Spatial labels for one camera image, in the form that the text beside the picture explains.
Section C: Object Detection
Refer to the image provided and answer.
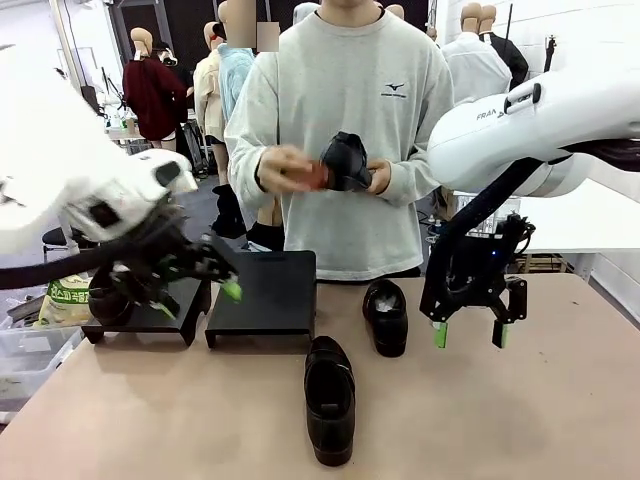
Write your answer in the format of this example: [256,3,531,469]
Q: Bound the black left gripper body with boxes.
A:
[107,219,221,311]

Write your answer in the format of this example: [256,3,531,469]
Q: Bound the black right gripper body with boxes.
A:
[439,228,512,312]

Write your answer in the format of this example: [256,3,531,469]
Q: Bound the red-brown shoe brush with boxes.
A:
[304,159,329,191]

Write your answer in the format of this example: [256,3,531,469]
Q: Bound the person's right forearm grey sleeve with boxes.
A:
[224,127,271,204]

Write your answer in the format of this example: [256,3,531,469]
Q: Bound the person's left forearm grey sleeve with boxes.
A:
[387,144,446,206]

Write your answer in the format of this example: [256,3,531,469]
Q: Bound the black low shoe stand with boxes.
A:
[81,277,212,347]
[204,249,319,351]

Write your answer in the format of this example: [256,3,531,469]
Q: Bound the black tripod stand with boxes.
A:
[542,34,559,74]

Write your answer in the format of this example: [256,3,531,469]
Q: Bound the person's right hand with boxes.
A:
[257,144,316,194]

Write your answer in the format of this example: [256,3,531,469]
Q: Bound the person's left hand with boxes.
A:
[367,158,396,196]

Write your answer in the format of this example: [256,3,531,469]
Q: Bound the black boots pair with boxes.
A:
[212,183,249,239]

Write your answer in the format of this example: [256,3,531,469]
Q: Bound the wooden pallet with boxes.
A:
[517,253,569,275]

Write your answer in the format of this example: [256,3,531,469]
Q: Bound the green yellow snack bag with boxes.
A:
[33,273,94,329]

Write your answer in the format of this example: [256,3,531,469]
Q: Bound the white work table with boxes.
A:
[517,177,640,281]

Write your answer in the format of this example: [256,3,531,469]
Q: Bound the clear plastic storage bin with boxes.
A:
[0,299,85,419]

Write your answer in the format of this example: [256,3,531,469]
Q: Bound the mannequin in maroon dress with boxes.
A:
[122,27,190,151]

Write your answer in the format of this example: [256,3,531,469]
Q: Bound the mannequin in beige jacket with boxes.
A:
[192,22,234,186]

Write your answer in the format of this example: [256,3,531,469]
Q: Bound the mannequin in blue fleece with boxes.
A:
[217,0,256,126]

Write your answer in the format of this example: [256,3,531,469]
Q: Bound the mannequin in white shirt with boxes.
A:
[442,2,514,109]

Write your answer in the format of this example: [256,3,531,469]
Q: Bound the mannequin in black jacket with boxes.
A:
[478,4,530,94]

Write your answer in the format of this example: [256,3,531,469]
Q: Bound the person torso grey sweatshirt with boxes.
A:
[223,0,456,282]

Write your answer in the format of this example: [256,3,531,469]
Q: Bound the mannequin in red jacket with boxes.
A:
[255,22,280,53]

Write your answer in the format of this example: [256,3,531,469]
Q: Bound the silver metal pole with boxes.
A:
[51,0,89,86]

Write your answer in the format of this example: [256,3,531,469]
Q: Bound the mannequin in grey hoodie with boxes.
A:
[292,2,321,24]

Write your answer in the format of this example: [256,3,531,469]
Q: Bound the black right arm cable sleeve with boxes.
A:
[418,139,640,321]

